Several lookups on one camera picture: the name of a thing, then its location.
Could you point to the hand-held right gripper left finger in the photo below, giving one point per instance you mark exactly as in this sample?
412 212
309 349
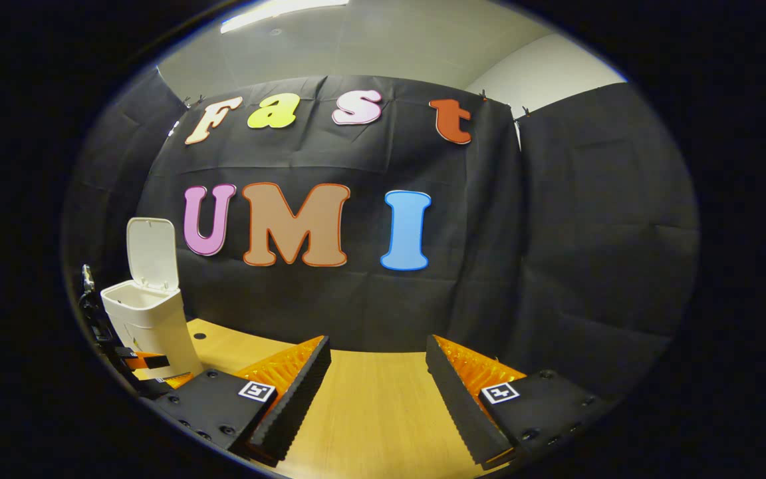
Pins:
296 399

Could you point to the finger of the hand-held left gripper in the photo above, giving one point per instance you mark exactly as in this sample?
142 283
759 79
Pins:
150 361

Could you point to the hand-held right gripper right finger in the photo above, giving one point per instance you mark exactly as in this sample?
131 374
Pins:
459 399

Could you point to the white desktop garbage bin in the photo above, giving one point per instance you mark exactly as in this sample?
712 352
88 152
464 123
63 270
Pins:
150 326

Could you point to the wooden desktop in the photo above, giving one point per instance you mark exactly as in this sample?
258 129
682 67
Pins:
376 399

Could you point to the black backdrop cloth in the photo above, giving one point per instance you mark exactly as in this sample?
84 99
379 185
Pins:
589 233

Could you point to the ceiling light panel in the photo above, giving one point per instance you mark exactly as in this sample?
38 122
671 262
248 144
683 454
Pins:
276 10

